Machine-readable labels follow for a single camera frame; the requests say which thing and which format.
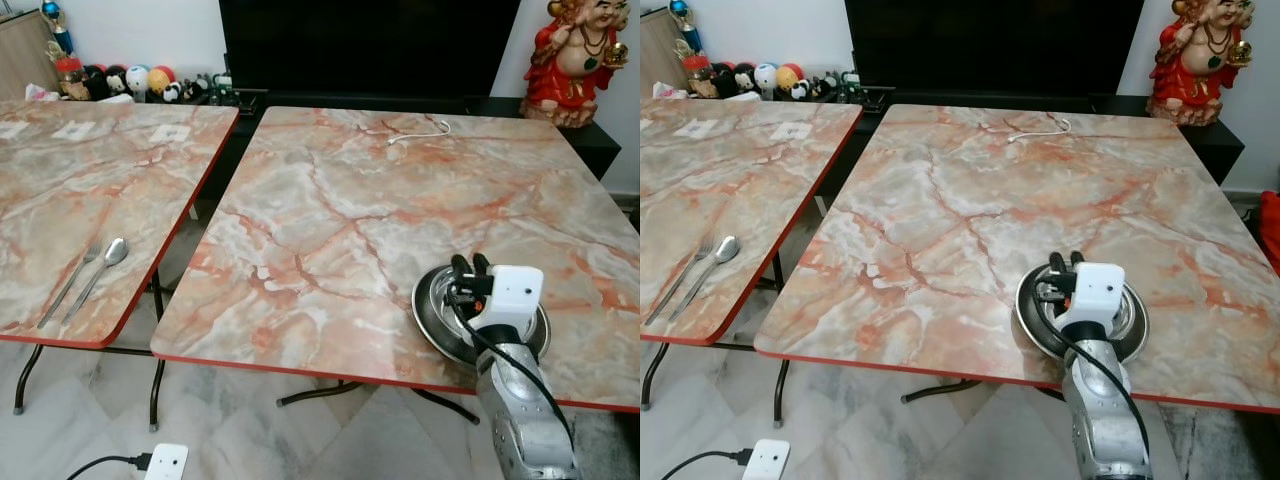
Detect thin white cable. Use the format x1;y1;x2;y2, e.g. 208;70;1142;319
386;119;454;147
1006;117;1074;144

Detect red laughing Buddha statue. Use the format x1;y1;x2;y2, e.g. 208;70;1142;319
1147;0;1257;128
519;0;632;130

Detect black metal table frame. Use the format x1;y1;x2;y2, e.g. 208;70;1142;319
276;379;482;427
641;252;793;429
12;268;168;433
899;377;1067;406

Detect round stainless steel plate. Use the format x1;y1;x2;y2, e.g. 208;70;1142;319
1015;261;1151;364
412;262;552;367

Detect silver metal fork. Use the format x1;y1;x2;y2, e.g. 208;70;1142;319
37;243;102;330
645;237;714;327

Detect green toy clutter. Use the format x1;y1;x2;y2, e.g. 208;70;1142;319
811;69;865;106
184;71;239;108

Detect light wooden cabinet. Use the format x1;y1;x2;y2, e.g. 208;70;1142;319
0;9;59;101
640;8;689;99

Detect red fabric object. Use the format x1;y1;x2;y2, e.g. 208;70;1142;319
1259;189;1280;278

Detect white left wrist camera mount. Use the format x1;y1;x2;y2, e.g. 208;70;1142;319
143;443;190;480
741;439;792;480

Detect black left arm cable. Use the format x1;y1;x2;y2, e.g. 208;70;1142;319
66;452;152;480
660;449;751;480

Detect silver metal spoon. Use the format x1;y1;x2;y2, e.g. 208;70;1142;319
667;235;742;324
61;237;130;327

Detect large black television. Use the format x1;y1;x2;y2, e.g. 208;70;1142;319
218;0;523;102
845;0;1147;99

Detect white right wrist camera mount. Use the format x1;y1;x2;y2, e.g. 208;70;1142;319
1058;262;1127;333
468;265;547;337

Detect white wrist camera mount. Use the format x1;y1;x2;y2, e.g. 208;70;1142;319
143;443;190;480
468;265;547;337
741;439;792;480
1058;262;1127;333

